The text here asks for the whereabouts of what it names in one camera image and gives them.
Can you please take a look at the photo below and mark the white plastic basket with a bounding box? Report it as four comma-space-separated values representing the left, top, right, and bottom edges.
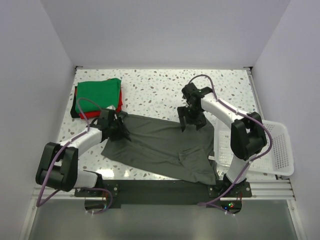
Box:
214, 119, 294, 176

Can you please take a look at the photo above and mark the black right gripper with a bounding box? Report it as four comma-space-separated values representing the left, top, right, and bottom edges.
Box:
177, 104, 207, 131

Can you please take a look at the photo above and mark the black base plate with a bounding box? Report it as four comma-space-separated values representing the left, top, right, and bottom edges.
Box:
73, 178, 253, 215

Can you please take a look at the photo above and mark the folded red t-shirt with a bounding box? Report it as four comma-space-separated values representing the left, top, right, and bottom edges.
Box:
78, 90, 123, 119

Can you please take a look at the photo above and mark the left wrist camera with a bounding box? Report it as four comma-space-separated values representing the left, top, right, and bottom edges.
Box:
97, 105, 116, 126

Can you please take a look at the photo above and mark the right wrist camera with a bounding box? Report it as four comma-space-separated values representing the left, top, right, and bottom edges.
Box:
181, 83, 213, 105

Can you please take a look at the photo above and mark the folded black t-shirt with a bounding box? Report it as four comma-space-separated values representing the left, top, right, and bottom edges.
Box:
70, 92, 80, 119

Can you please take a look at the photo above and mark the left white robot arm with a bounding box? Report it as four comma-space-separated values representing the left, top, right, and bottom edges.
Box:
35, 117, 130, 196

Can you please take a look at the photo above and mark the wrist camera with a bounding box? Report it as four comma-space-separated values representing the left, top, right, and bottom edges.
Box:
181, 83, 213, 105
97, 105, 116, 126

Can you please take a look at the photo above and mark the grey t-shirt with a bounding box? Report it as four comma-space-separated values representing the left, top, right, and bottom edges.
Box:
101, 112, 216, 185

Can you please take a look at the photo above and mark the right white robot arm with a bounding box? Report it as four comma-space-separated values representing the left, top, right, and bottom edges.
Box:
177, 93, 267, 197

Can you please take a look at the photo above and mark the folded green t-shirt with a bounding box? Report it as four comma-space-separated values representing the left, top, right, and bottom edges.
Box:
75, 78, 122, 109

